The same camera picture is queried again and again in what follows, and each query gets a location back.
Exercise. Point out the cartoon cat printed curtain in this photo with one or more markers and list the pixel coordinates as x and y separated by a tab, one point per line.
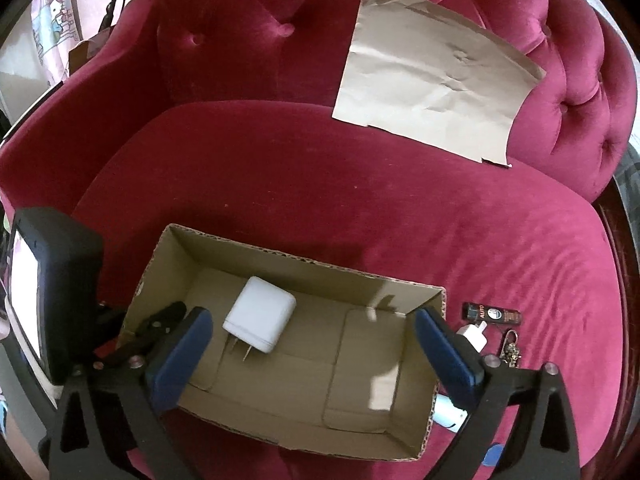
50	20

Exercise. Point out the red velvet tufted armchair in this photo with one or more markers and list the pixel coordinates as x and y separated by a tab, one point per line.
350	185

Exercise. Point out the light blue bottle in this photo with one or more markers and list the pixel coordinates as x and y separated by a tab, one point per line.
446	416

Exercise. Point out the large white charger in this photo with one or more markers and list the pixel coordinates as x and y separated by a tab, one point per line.
257	310

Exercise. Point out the small blue object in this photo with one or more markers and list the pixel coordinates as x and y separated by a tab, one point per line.
492	467

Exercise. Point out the cardboard box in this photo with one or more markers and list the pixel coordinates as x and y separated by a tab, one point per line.
300	350

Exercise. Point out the small white charger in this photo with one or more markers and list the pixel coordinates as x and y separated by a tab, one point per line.
472	340

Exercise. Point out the brown paper sheet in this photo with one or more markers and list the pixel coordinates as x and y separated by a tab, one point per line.
430	75

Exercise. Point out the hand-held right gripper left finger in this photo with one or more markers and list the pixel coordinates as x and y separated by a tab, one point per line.
180	355

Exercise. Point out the small black packet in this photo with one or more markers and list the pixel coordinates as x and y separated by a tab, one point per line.
492	313

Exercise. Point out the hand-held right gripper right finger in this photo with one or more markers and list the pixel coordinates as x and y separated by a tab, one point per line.
445	360

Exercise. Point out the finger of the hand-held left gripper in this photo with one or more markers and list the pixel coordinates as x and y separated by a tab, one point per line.
155	327

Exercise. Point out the brown box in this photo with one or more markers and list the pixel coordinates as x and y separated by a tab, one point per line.
85	52

